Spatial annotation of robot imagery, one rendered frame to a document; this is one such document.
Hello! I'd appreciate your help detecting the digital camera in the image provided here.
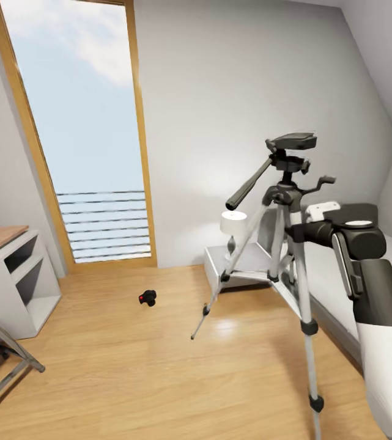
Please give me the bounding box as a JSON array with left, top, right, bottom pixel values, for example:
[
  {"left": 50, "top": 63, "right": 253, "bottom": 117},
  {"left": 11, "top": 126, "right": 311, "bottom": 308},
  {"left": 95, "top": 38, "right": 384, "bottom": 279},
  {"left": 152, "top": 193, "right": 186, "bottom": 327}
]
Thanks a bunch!
[{"left": 139, "top": 290, "right": 157, "bottom": 307}]

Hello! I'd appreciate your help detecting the camera tripod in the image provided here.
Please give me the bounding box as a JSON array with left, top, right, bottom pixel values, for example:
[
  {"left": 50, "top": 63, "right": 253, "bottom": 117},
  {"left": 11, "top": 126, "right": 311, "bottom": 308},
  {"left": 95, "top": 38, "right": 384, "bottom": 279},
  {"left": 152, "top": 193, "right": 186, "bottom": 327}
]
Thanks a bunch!
[{"left": 191, "top": 133, "right": 336, "bottom": 440}]

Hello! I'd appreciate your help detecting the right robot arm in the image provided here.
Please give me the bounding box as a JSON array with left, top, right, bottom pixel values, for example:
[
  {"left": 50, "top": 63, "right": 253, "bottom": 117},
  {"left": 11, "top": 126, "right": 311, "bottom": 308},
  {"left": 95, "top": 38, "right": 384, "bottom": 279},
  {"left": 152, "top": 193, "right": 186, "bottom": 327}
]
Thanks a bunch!
[{"left": 284, "top": 202, "right": 392, "bottom": 440}]

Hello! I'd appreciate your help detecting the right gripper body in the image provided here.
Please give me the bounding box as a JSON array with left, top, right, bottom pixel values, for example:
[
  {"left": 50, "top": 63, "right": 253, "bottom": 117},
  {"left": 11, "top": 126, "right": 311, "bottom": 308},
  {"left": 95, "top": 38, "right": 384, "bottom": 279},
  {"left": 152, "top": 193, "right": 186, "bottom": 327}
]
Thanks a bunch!
[{"left": 291, "top": 219, "right": 333, "bottom": 244}]

